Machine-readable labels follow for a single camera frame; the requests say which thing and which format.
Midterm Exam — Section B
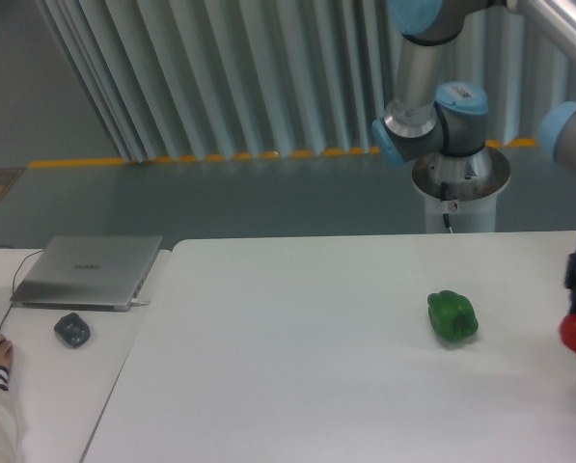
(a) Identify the grey pleated curtain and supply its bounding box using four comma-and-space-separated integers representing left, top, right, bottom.
35, 0, 576, 164

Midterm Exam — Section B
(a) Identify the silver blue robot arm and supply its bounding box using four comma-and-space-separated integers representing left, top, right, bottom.
371, 1, 576, 353

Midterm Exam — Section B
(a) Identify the grey laptop cable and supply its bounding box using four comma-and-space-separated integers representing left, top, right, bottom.
0, 244, 45, 337

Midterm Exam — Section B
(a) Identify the green bell pepper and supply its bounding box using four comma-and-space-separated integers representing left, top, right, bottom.
427, 290, 479, 343

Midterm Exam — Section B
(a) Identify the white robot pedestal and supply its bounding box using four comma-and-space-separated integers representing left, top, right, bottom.
412, 147, 510, 233

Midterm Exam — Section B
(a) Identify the silver closed laptop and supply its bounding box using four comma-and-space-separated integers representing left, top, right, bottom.
11, 235, 162, 312

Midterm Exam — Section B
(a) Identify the dark grey small case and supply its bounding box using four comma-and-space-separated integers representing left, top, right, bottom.
54, 313, 91, 348

